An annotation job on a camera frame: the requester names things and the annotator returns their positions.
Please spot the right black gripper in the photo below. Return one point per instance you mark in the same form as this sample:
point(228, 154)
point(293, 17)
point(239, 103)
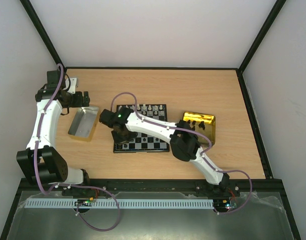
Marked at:
point(122, 136)

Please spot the silver gold tin lid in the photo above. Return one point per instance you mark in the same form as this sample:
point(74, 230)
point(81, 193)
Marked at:
point(84, 123)

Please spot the white slotted cable duct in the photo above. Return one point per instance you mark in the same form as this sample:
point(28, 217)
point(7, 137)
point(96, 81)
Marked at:
point(66, 203)

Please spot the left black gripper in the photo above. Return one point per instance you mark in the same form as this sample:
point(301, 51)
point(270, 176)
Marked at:
point(79, 102)

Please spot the gold tin with black pieces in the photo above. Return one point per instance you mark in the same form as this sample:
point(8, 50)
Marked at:
point(202, 123)

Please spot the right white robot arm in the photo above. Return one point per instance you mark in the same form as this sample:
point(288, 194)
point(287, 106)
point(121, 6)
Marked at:
point(127, 123)

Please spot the black silver chess board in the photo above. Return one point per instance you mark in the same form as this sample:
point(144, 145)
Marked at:
point(144, 143)

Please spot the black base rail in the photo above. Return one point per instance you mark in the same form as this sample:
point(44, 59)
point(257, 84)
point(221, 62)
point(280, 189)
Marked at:
point(196, 187)

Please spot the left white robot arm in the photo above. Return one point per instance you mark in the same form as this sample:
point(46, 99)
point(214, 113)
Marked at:
point(40, 162)

